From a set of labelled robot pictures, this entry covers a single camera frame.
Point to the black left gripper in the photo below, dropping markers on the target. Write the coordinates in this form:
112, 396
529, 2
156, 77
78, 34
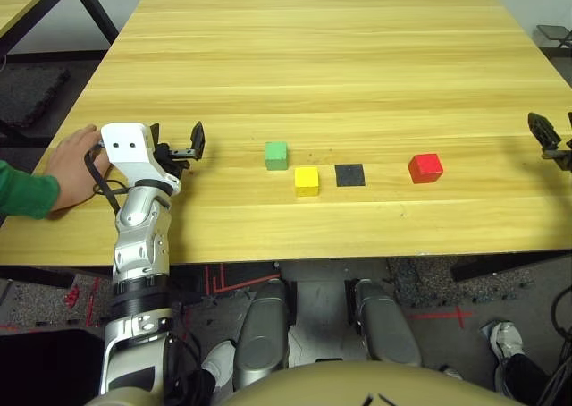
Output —
172, 158

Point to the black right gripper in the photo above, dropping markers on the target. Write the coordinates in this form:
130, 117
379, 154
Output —
561, 158

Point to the green wooden block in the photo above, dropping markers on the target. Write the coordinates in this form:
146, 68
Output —
275, 155

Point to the red wooden block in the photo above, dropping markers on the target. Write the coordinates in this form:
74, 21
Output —
425, 168

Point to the yellow wooden block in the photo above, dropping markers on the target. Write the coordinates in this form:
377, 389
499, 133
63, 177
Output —
307, 181

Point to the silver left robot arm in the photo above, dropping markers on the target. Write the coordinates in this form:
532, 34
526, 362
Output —
140, 245

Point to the bystander forearm green sleeve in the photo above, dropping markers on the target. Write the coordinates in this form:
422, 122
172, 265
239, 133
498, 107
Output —
24, 191

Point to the bystander bare hand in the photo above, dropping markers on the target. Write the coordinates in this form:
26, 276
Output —
73, 169

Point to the black stand with plate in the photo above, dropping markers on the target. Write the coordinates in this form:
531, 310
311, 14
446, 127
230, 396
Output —
554, 35

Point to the black rubber floor mat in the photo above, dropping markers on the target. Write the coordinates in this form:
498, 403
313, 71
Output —
29, 95

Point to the grey speckled floor mat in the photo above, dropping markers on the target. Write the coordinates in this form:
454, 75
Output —
429, 281

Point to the grey left robot leg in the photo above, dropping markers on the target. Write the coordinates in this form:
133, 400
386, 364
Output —
261, 334

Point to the grey robot leg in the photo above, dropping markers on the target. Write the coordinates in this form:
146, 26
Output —
386, 325
261, 334

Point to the grey white sneaker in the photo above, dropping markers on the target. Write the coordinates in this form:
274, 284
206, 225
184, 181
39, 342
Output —
505, 341

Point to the white shoe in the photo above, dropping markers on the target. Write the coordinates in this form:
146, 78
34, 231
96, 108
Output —
220, 363

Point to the bystander black trouser leg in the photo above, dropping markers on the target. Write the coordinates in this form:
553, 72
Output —
527, 379

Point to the grey right robot leg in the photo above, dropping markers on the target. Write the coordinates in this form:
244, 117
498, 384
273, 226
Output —
386, 325

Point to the black bulky floor object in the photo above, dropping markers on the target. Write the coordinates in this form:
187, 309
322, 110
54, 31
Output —
44, 366

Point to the white shoe toe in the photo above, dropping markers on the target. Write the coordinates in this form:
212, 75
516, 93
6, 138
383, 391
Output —
451, 372

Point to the beige robot torso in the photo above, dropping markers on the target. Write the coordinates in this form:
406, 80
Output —
313, 386

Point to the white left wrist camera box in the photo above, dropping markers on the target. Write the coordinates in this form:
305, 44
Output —
127, 144

